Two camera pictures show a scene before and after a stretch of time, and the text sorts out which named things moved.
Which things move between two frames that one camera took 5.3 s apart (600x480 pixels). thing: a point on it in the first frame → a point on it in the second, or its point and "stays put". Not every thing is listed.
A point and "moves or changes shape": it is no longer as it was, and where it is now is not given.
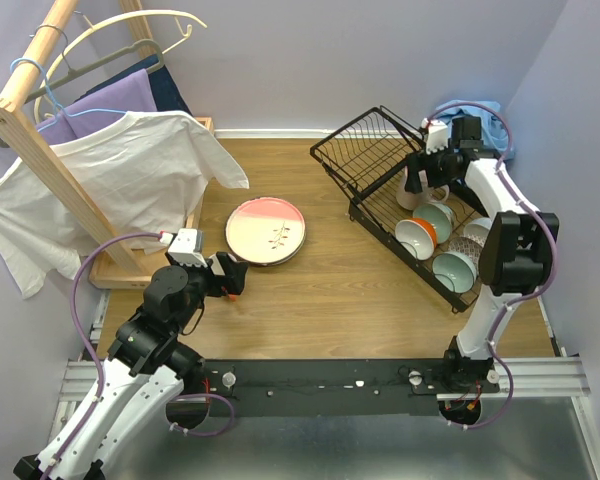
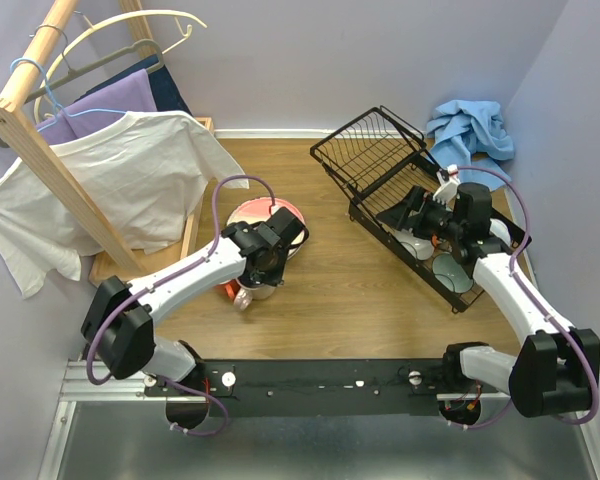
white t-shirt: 149,170 stays put
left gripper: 222,275 → 262,279
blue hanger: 59,108 stays put
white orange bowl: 418,236 stays put
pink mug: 411,201 moves or changes shape
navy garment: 167,96 stays put
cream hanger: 182,20 stays put
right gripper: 419,162 → 398,214
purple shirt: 95,112 stays put
